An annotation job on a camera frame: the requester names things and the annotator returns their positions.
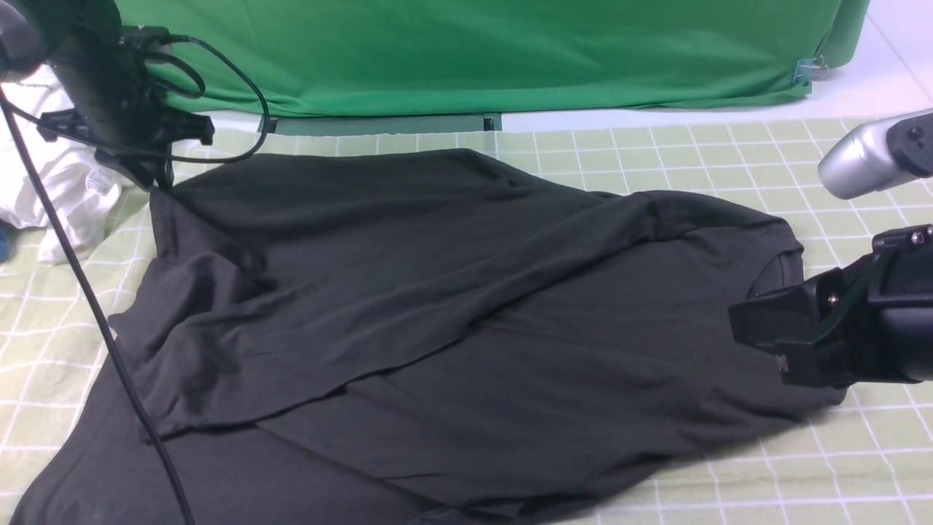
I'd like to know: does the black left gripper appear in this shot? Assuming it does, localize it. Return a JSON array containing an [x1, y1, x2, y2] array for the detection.
[[39, 24, 214, 190]]

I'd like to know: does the crumpled white cloth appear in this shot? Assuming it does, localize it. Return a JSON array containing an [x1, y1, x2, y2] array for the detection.
[[1, 66, 131, 265]]

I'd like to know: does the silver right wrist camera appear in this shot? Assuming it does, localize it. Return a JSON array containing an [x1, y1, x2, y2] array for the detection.
[[817, 109, 932, 200]]

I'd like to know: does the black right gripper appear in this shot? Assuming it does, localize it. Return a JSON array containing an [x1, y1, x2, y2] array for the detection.
[[727, 224, 931, 388]]

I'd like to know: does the teal binder clip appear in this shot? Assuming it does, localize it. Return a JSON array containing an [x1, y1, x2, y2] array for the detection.
[[791, 55, 831, 85]]

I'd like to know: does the blue object at left edge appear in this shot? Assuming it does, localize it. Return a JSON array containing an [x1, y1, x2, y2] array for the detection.
[[0, 223, 12, 263]]

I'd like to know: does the green backdrop cloth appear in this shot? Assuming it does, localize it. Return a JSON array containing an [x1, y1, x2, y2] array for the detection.
[[117, 1, 869, 117]]

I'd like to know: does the dark green metal bracket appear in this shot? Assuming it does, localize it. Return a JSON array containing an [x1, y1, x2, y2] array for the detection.
[[265, 113, 502, 137]]

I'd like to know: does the black left camera cable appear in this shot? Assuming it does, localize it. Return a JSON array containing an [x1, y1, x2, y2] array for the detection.
[[0, 33, 272, 525]]

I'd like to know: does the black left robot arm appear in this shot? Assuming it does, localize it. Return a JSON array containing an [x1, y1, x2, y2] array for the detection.
[[1, 1, 214, 190]]

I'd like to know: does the light green checkered table mat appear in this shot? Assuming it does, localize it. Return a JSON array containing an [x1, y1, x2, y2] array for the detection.
[[1, 117, 932, 524]]

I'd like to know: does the dark gray long-sleeve shirt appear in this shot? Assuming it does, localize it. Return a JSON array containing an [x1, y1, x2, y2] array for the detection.
[[7, 148, 848, 525]]

